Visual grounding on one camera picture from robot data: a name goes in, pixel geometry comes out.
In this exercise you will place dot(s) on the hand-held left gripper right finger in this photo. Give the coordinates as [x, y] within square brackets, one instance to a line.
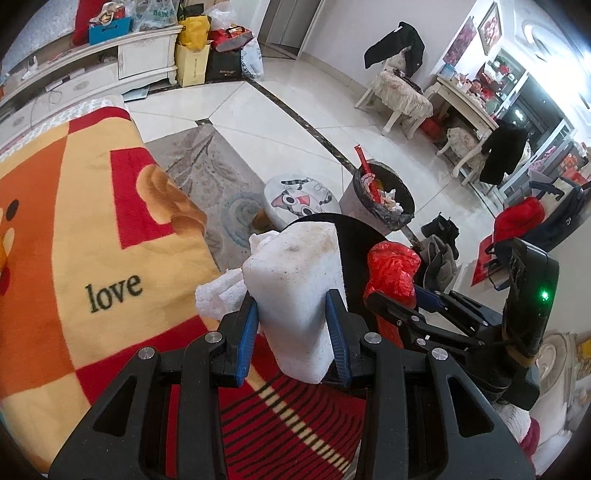
[337, 332]

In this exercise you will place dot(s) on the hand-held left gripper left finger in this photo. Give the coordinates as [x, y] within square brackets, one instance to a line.
[244, 332]

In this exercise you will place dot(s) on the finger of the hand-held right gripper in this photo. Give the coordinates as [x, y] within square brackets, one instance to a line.
[415, 325]
[429, 300]

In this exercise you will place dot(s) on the white tissue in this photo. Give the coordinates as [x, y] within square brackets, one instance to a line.
[221, 290]

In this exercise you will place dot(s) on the red plastic bag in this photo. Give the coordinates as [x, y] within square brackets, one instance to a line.
[392, 267]

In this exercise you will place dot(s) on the white foam block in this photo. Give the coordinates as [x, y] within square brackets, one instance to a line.
[295, 286]

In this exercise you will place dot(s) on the black lined trash bin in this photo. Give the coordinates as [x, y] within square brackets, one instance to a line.
[364, 203]

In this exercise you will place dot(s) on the grey boots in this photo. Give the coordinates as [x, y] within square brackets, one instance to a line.
[436, 263]

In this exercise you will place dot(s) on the red paper bag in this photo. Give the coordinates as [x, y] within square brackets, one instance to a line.
[485, 263]

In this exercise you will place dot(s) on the black boots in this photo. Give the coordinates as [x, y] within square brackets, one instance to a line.
[441, 228]

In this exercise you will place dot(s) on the red garment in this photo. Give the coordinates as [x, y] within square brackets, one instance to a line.
[519, 219]

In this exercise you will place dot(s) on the dark bag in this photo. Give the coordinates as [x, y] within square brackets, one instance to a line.
[565, 212]

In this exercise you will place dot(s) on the cat print stool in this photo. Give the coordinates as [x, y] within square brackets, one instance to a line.
[300, 194]

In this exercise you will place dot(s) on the long red wrapper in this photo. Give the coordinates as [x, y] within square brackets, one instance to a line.
[367, 170]

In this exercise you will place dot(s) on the black jacket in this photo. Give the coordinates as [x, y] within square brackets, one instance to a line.
[397, 44]
[503, 152]

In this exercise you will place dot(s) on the grey patterned rug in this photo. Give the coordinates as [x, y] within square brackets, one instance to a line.
[207, 184]

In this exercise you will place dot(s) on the white chair with lace cover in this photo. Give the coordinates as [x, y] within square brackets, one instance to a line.
[401, 99]
[461, 143]

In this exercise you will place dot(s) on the glass display cabinet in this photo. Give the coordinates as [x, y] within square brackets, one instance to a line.
[535, 120]

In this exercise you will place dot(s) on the white dining table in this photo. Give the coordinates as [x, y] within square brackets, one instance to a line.
[466, 104]

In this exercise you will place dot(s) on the orange red printed blanket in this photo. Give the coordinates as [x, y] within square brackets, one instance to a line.
[69, 221]

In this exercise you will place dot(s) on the black shopping bag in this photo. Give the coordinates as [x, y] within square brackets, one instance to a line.
[224, 67]

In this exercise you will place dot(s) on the beige paper bag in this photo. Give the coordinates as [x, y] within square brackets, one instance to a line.
[191, 67]

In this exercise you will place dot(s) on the white printed bag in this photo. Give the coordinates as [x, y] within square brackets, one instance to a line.
[253, 57]

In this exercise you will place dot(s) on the white television cabinet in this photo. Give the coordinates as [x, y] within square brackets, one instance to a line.
[138, 57]

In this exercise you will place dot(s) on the red gift box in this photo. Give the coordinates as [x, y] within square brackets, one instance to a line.
[231, 37]

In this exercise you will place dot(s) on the yellow bag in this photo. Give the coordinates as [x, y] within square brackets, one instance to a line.
[191, 32]

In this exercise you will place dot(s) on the white plastic bag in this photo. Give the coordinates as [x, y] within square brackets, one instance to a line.
[217, 14]

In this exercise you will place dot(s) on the blue basket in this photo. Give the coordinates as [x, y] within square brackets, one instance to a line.
[111, 32]

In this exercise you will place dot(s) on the clear plastic bag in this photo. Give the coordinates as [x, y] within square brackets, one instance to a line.
[157, 14]

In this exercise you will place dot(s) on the red cloth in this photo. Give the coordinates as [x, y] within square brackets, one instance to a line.
[81, 23]

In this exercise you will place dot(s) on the television with white quilted cover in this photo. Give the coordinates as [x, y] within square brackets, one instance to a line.
[41, 27]

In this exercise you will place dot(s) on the red flower wall picture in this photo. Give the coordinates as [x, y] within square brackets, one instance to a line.
[489, 25]
[461, 39]

